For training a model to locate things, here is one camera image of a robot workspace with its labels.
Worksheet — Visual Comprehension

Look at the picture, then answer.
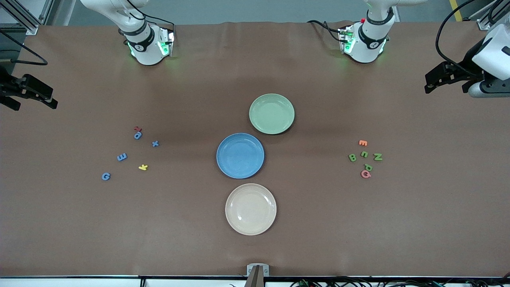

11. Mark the white table edge rail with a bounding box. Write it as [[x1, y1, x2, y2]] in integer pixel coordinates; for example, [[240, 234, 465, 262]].
[[0, 275, 510, 287]]

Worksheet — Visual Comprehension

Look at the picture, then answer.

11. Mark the aluminium frame profile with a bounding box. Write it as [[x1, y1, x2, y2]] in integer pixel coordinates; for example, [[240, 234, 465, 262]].
[[0, 0, 54, 35], [470, 0, 510, 30]]

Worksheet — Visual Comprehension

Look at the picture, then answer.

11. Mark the green plate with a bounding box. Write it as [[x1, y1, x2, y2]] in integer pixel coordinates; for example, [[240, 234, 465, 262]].
[[249, 94, 295, 135]]

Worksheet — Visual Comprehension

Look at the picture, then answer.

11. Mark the brown table mat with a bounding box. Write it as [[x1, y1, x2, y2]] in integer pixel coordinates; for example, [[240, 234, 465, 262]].
[[0, 21, 510, 277]]

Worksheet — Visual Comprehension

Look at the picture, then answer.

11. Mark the black arm base cable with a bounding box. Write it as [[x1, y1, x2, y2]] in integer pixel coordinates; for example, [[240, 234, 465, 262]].
[[131, 0, 177, 56], [307, 19, 347, 42]]

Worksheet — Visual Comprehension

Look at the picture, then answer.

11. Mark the grey metal camera bracket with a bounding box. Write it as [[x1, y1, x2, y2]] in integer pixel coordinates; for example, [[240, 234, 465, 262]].
[[244, 263, 270, 287]]

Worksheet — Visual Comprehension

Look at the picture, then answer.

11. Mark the black left arm base cable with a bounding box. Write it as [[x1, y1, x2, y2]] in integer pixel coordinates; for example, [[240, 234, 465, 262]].
[[307, 19, 347, 42]]

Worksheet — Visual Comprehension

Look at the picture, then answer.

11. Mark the beige plate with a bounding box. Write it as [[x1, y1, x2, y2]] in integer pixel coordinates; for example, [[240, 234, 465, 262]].
[[225, 183, 277, 236]]

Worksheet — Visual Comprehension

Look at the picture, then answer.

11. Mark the black right arm base cable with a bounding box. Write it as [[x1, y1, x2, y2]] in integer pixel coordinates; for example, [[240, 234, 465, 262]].
[[131, 0, 177, 56]]

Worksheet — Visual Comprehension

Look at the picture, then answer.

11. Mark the blue plate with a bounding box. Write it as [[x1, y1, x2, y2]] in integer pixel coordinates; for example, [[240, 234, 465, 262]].
[[216, 133, 265, 179]]

